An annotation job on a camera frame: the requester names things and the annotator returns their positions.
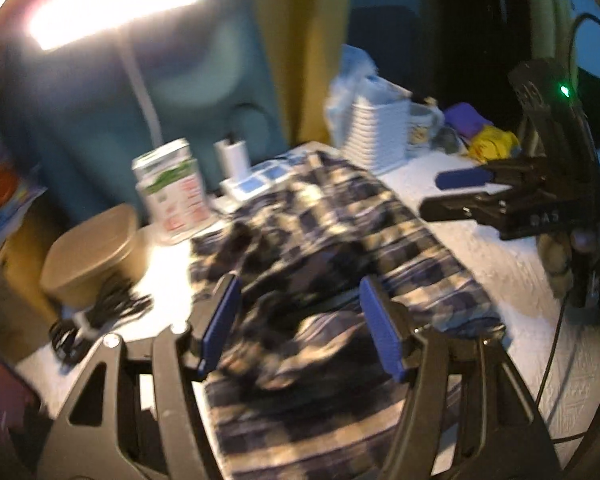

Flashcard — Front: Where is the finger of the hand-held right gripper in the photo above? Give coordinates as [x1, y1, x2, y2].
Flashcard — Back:
[435, 157, 541, 196]
[419, 187, 518, 223]

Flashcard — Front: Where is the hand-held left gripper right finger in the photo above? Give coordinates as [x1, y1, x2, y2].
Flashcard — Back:
[359, 275, 563, 480]

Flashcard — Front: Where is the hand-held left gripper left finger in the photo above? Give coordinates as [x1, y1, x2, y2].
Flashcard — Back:
[39, 274, 243, 480]

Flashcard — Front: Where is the plaid flannel shirt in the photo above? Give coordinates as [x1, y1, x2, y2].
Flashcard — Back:
[187, 150, 506, 480]

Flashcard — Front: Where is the person's right hand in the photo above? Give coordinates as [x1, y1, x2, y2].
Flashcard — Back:
[537, 229, 600, 297]

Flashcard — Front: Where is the yellow cloth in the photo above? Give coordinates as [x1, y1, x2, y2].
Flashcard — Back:
[467, 125, 523, 163]

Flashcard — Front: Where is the purple cloth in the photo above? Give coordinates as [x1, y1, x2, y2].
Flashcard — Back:
[442, 102, 493, 138]

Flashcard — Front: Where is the printed mug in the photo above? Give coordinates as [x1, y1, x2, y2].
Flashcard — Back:
[405, 100, 446, 158]

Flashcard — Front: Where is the white woven basket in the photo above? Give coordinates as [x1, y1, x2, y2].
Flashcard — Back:
[342, 95, 413, 173]

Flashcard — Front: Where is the green white printed carton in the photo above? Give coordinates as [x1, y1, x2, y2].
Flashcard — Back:
[132, 139, 215, 245]

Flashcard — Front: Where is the white power strip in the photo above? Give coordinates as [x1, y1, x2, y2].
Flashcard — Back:
[220, 157, 301, 201]

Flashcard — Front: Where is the white crumpled plastic bag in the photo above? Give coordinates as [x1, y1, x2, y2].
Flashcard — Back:
[325, 44, 411, 146]

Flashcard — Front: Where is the brown lidded container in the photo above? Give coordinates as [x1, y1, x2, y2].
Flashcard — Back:
[40, 204, 148, 308]

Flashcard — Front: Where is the white charger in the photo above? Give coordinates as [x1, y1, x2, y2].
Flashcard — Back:
[215, 135, 251, 183]

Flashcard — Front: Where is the yellow curtain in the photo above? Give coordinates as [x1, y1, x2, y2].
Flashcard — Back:
[257, 0, 353, 146]

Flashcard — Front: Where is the cardboard box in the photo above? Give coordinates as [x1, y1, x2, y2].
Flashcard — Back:
[0, 205, 61, 361]

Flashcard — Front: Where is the colourful snack packet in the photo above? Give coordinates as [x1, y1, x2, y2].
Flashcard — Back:
[0, 115, 48, 266]

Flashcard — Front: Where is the white desk lamp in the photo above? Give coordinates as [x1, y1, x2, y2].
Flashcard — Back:
[27, 0, 211, 153]

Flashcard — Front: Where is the black coiled cable bundle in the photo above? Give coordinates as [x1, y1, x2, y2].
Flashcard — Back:
[49, 280, 153, 366]

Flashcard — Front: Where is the black thin cable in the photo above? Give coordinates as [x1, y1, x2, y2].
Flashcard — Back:
[535, 290, 586, 443]

